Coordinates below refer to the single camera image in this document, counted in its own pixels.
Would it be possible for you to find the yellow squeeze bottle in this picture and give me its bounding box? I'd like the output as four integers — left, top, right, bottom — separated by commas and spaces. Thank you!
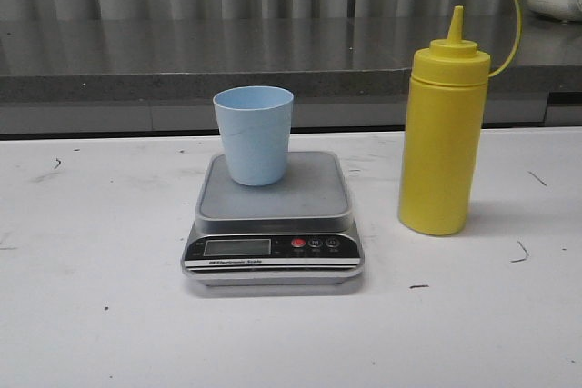
398, 2, 523, 236

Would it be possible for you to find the light blue plastic cup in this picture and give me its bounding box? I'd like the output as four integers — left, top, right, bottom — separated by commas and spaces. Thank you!
213, 85, 294, 186

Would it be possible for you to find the silver electronic kitchen scale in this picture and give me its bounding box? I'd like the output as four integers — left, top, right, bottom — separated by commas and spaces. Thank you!
181, 151, 365, 286

